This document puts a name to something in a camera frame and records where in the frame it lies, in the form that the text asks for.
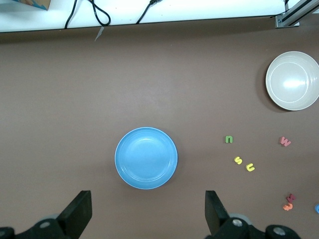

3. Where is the cardboard box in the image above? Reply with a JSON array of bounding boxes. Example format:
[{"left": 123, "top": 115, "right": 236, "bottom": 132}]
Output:
[{"left": 14, "top": 0, "right": 52, "bottom": 11}]

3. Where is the aluminium frame post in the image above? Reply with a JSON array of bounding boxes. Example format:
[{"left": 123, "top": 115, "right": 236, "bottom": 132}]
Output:
[{"left": 275, "top": 0, "right": 319, "bottom": 29}]

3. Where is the white paper flap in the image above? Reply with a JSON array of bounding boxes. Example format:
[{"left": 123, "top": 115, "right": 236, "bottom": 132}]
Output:
[{"left": 94, "top": 25, "right": 106, "bottom": 42}]

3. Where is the black cable with plug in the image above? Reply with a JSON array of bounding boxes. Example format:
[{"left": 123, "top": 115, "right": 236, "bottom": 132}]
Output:
[{"left": 136, "top": 0, "right": 161, "bottom": 25}]

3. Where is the looped black cable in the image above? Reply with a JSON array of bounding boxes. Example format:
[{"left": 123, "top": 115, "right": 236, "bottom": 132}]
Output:
[{"left": 86, "top": 0, "right": 111, "bottom": 26}]

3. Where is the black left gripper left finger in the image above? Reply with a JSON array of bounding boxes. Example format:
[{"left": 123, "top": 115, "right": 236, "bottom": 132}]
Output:
[{"left": 0, "top": 190, "right": 93, "bottom": 239}]

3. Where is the beige plate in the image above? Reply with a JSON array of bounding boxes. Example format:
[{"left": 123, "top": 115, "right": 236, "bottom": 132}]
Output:
[{"left": 265, "top": 51, "right": 319, "bottom": 112}]

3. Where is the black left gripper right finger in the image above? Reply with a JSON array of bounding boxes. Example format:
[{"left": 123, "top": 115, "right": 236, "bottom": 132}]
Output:
[{"left": 204, "top": 190, "right": 303, "bottom": 239}]

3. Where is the blue plate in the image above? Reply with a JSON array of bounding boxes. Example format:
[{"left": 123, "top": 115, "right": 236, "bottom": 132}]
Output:
[{"left": 114, "top": 126, "right": 179, "bottom": 190}]

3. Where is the brown table cover mat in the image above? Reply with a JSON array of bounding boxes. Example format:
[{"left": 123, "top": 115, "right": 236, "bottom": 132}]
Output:
[{"left": 0, "top": 15, "right": 319, "bottom": 239}]

